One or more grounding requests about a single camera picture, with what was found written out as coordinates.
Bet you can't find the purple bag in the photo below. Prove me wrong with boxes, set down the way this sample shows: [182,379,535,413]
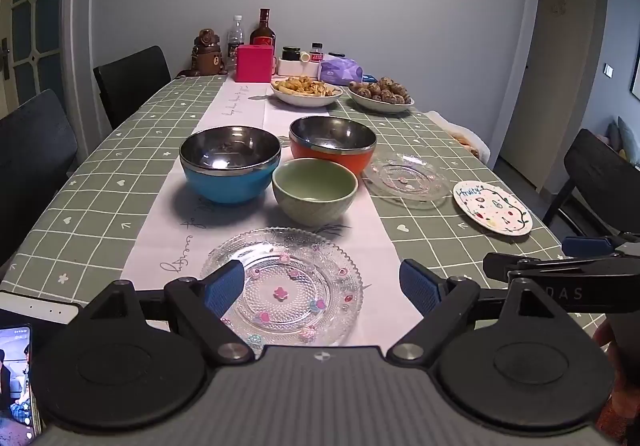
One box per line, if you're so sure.
[319,56,364,86]

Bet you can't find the green checked tablecloth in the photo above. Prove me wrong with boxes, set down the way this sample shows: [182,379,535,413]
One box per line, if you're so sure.
[0,73,621,342]

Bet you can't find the smartphone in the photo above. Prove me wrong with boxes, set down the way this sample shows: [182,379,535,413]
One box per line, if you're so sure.
[0,323,43,446]

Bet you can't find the blue steel bowl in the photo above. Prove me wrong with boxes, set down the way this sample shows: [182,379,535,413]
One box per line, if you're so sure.
[179,126,282,205]

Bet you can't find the green ceramic bowl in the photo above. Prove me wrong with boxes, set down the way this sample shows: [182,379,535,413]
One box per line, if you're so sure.
[271,158,359,227]

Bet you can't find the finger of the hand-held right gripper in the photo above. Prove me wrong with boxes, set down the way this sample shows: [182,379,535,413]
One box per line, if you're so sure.
[482,252,640,283]
[561,232,640,257]

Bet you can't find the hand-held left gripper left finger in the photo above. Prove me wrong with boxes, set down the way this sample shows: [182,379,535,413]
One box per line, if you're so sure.
[89,259,255,368]

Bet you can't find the glass panel door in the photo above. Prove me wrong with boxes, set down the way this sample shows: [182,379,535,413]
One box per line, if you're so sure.
[0,0,76,127]

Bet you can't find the brown liquor bottle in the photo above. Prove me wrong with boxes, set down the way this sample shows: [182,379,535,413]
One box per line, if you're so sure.
[249,8,277,46]

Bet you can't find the wooden door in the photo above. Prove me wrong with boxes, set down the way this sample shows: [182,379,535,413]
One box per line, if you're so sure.
[500,0,598,191]

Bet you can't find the white power bank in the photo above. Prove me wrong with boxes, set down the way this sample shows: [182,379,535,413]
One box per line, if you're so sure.
[0,290,81,325]

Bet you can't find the picture frame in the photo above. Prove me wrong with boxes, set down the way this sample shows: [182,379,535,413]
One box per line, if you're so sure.
[629,26,640,101]

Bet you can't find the large flowered glass plate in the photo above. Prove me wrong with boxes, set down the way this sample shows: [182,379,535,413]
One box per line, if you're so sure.
[200,227,364,348]

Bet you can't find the white table runner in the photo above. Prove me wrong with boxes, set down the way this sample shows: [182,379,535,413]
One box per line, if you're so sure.
[121,74,426,348]

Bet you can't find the black chair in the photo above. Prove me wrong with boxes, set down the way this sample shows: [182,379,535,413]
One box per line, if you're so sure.
[93,46,172,131]
[542,128,640,247]

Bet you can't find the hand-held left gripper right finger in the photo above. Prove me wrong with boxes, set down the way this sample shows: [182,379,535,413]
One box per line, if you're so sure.
[386,258,566,368]

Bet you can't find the pink box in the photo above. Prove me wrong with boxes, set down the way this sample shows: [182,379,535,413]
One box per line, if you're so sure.
[236,44,277,83]

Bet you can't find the white bowl of nuts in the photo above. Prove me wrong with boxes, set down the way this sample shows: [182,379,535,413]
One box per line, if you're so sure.
[347,77,415,115]

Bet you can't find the white box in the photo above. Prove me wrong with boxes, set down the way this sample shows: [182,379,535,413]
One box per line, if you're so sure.
[276,58,321,79]

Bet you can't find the clear water bottle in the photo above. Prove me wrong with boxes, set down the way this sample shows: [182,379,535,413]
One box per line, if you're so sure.
[226,16,246,71]

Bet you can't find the orange steel bowl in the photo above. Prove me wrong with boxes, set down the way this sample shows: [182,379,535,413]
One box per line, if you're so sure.
[289,116,377,177]

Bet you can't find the dark blue wooden chair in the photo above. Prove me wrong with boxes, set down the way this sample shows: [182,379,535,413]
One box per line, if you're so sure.
[0,89,79,267]

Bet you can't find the brown bear bottle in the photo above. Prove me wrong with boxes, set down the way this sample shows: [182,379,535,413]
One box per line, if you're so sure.
[187,28,227,76]

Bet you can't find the plastic bag of food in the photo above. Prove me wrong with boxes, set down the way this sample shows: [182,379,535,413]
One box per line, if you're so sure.
[425,110,493,161]

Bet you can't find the white painted plate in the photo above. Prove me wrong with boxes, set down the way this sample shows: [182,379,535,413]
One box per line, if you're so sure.
[453,180,533,237]

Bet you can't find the person's right hand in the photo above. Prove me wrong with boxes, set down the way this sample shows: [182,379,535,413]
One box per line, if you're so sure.
[593,318,640,427]

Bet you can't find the small glass plate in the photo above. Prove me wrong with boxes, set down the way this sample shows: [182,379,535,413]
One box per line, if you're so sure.
[362,149,453,211]

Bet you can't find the white bowl of fries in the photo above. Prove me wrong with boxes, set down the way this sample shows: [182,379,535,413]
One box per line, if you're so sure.
[270,76,344,107]

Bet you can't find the sofa cushion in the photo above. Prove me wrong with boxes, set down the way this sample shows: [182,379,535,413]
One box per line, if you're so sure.
[607,116,640,161]

